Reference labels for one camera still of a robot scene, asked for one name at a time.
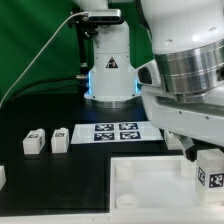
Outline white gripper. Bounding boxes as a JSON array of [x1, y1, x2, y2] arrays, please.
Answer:
[[142, 86, 224, 162]]

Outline white square tabletop tray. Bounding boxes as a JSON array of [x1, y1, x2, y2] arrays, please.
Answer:
[[110, 156, 224, 224]]

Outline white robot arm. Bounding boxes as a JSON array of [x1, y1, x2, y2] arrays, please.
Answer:
[[72, 0, 224, 147]]

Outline white sheet with markers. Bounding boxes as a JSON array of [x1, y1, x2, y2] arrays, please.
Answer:
[[71, 121, 163, 144]]

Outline white block left edge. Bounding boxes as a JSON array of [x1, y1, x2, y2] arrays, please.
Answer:
[[0, 166, 6, 191]]

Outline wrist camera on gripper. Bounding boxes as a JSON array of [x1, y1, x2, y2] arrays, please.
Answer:
[[136, 59, 161, 88]]

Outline white front rail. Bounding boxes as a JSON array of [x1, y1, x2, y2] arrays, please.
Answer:
[[0, 214, 111, 224]]

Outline black cable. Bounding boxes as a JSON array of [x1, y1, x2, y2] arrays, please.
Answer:
[[0, 76, 88, 105]]

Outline black camera on mount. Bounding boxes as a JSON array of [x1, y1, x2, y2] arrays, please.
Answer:
[[88, 9, 122, 24]]

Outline black camera stand pole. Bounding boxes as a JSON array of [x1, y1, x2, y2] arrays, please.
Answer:
[[68, 16, 89, 75]]

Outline white camera cable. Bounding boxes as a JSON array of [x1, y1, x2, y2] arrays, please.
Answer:
[[0, 11, 90, 111]]

